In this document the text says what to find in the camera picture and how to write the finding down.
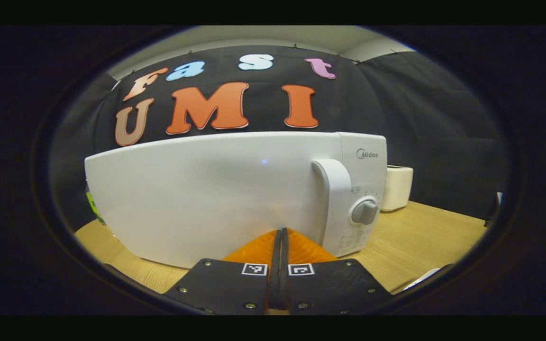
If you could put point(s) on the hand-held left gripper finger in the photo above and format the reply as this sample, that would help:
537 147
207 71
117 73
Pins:
286 289
274 289

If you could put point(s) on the white microwave oven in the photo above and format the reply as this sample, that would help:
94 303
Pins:
197 199

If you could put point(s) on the white cube appliance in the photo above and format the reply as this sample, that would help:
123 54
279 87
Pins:
396 187

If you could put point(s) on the green label glass bottle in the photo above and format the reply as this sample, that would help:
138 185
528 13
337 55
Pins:
94 208

